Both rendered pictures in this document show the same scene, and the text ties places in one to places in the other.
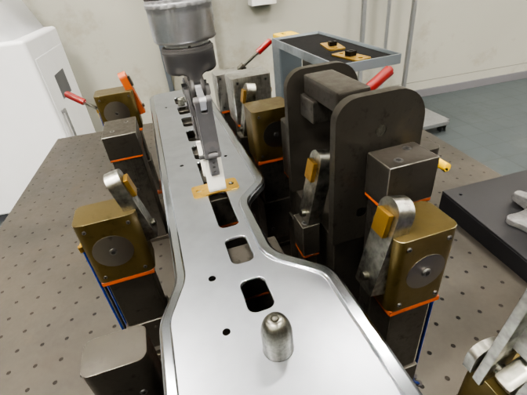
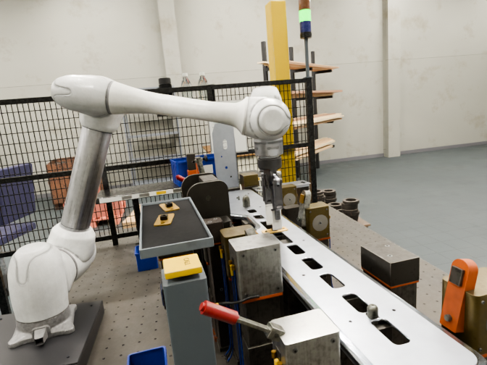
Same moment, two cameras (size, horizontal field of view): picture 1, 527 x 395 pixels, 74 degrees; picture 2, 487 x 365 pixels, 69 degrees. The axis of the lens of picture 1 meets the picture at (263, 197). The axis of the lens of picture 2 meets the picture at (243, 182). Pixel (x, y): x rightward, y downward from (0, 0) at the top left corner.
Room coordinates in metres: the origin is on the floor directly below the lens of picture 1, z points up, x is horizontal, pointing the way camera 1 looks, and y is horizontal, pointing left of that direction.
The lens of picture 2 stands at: (1.66, 0.00, 1.40)
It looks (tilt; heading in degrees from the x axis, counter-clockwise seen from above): 12 degrees down; 180
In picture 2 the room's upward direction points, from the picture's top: 5 degrees counter-clockwise
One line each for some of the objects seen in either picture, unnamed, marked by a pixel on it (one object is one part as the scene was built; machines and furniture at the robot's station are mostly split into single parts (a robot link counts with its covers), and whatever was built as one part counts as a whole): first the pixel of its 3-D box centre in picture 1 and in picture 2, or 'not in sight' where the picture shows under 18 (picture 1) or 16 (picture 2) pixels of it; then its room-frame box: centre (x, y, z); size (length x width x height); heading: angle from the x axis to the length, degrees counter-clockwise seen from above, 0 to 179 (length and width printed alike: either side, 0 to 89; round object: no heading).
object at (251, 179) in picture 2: not in sight; (251, 206); (-0.21, 0.03, 0.88); 0.08 x 0.08 x 0.36; 14
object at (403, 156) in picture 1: (385, 273); not in sight; (0.38, -0.18, 0.91); 0.07 x 0.05 x 0.42; 104
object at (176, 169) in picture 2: not in sight; (201, 168); (-0.30, -0.23, 1.09); 0.30 x 0.17 x 0.13; 112
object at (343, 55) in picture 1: (350, 53); (169, 205); (0.73, -0.21, 1.17); 0.08 x 0.04 x 0.01; 24
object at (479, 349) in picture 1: (485, 353); not in sight; (0.15, -0.16, 1.06); 0.03 x 0.01 x 0.03; 104
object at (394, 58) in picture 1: (325, 48); (170, 221); (0.85, -0.18, 1.16); 0.37 x 0.14 x 0.02; 14
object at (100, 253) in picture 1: (129, 291); (320, 250); (0.44, 0.25, 0.87); 0.12 x 0.07 x 0.35; 104
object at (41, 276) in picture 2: not in sight; (39, 277); (0.57, -0.69, 0.92); 0.18 x 0.16 x 0.22; 179
